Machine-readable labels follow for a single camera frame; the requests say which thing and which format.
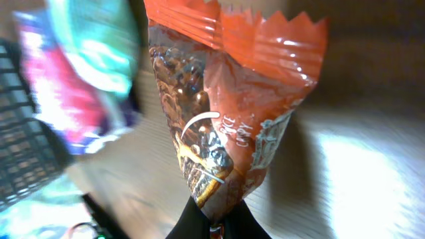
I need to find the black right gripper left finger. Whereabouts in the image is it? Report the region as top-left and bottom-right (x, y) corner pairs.
(165, 197), (210, 239)

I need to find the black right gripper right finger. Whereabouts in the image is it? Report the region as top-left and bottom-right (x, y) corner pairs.
(224, 200), (271, 239)

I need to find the orange brown snack bar wrapper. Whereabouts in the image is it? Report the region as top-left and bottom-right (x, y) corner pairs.
(145, 0), (328, 222)

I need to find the red purple floral tissue pack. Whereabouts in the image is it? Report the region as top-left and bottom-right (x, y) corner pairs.
(13, 9), (139, 155)

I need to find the teal snack packet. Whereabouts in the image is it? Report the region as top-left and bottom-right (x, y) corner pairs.
(46, 0), (139, 99)

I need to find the grey plastic basket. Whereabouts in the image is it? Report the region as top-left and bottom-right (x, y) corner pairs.
(1, 39), (74, 212)

